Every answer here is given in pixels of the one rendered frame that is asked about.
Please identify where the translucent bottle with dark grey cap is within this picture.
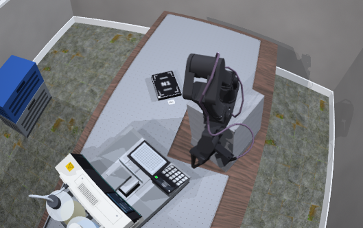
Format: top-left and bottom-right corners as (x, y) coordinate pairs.
(46, 190), (87, 225)

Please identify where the white multiwell plate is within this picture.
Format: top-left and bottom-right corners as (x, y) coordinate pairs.
(131, 142), (167, 175)

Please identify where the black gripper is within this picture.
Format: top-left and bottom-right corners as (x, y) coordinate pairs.
(189, 145), (210, 169)

